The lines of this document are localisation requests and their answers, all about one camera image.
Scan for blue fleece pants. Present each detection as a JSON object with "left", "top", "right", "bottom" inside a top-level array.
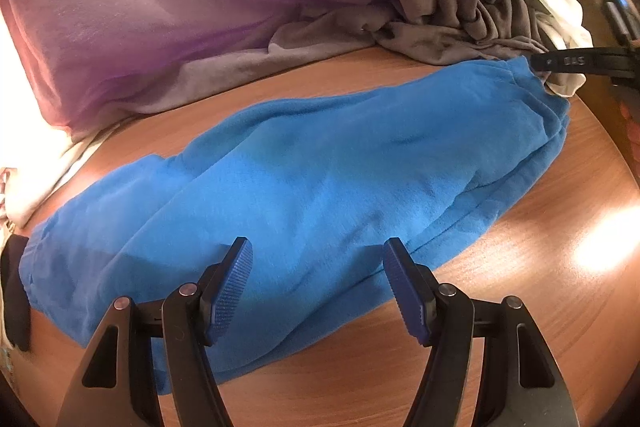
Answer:
[{"left": 19, "top": 57, "right": 572, "bottom": 396}]

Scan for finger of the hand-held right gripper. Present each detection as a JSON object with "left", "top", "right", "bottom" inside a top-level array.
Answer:
[{"left": 529, "top": 47, "right": 640, "bottom": 78}]

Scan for purple cloth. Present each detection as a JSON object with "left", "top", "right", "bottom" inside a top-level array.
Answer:
[{"left": 0, "top": 0, "right": 401, "bottom": 142}]

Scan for black fleece garment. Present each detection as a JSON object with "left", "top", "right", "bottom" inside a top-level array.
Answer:
[{"left": 0, "top": 234, "right": 32, "bottom": 353}]

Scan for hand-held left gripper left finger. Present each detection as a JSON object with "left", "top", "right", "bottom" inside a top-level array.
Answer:
[{"left": 55, "top": 236, "right": 254, "bottom": 427}]

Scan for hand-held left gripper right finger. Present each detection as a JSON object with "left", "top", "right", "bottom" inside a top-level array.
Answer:
[{"left": 382, "top": 237, "right": 584, "bottom": 427}]

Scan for white sheet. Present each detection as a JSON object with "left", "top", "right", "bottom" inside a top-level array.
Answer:
[{"left": 0, "top": 7, "right": 117, "bottom": 229}]

